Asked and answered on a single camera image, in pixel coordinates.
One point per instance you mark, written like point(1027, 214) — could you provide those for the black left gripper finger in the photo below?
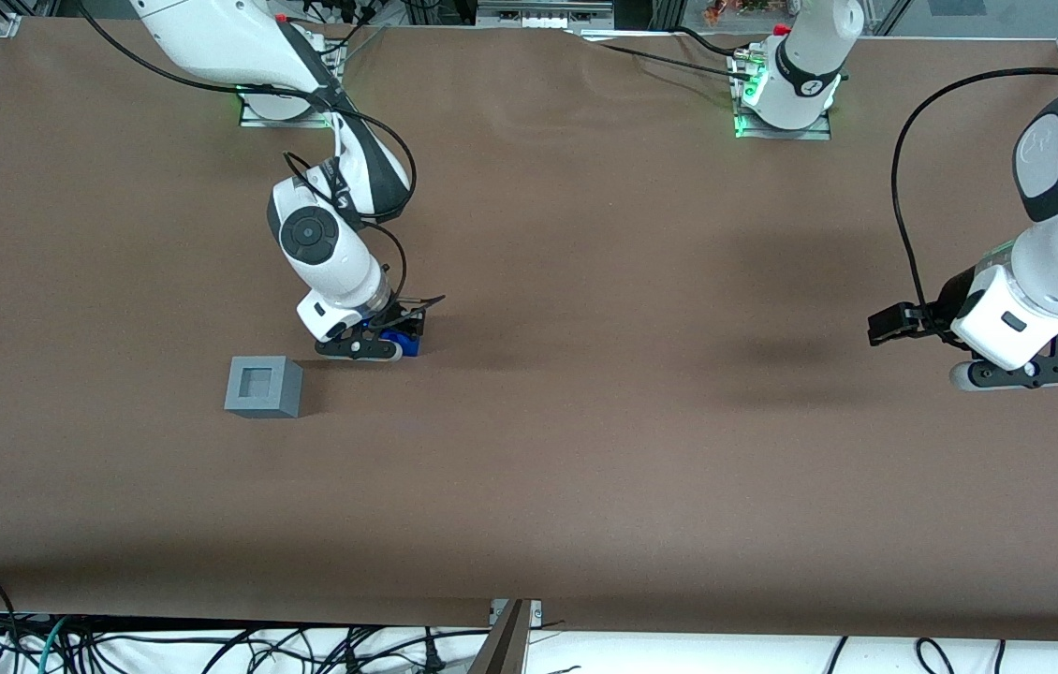
point(894, 315)
point(889, 335)

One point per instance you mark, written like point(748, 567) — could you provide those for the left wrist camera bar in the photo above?
point(1025, 372)

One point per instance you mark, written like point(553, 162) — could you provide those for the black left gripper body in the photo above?
point(943, 310)

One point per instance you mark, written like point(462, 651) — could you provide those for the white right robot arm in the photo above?
point(211, 37)

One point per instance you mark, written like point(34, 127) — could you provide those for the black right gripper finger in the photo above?
point(372, 332)
point(413, 325)

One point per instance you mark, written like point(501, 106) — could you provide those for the aluminium frame strut with bracket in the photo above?
point(3, 23)

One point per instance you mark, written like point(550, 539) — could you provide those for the brown table cover sheet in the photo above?
point(585, 421)

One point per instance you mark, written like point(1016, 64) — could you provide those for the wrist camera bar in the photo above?
point(356, 348)
point(1025, 372)

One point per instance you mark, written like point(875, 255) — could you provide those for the silver aluminium profile rail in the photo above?
point(529, 14)

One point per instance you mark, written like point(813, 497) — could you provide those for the dark aluminium frame post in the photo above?
point(669, 14)

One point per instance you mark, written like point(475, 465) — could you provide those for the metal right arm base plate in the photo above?
point(253, 120)

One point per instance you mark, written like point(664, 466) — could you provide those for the orange colourful clutter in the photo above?
point(735, 11)

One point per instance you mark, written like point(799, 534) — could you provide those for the blue plastic insert part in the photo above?
point(410, 349)

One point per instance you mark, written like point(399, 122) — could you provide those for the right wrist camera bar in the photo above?
point(356, 348)

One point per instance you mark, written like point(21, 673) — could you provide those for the gray cube base with socket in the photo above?
point(234, 395)

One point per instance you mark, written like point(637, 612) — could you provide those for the grey metal table post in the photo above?
point(503, 651)

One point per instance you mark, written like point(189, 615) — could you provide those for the small silver post bracket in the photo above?
point(535, 610)

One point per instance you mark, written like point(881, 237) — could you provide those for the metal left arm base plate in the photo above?
point(815, 134)

